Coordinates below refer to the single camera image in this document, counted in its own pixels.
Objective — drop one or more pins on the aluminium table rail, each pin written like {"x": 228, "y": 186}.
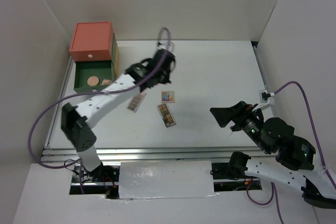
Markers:
{"x": 159, "y": 154}

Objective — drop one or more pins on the bare peach makeup puff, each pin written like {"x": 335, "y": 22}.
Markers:
{"x": 93, "y": 81}

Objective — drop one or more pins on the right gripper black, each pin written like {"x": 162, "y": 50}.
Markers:
{"x": 238, "y": 112}

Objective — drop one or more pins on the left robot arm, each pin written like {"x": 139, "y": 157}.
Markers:
{"x": 78, "y": 121}

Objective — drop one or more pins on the colourful square eyeshadow palette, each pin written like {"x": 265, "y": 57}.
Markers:
{"x": 167, "y": 96}

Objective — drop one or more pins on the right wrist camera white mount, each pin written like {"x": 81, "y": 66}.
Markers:
{"x": 266, "y": 100}

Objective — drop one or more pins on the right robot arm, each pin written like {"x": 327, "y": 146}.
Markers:
{"x": 300, "y": 165}

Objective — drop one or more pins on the brown eyeshadow palette silver case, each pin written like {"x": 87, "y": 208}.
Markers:
{"x": 166, "y": 115}

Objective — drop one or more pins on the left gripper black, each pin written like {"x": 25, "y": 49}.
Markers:
{"x": 165, "y": 78}

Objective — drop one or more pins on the white foil-edged cover panel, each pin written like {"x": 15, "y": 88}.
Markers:
{"x": 172, "y": 179}

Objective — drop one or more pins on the long pink-brown eyeshadow palette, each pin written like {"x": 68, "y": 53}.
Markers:
{"x": 136, "y": 101}

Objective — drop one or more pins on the coral top drawer box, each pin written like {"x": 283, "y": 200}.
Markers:
{"x": 92, "y": 42}

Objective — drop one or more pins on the green drawer box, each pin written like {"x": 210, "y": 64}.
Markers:
{"x": 101, "y": 69}

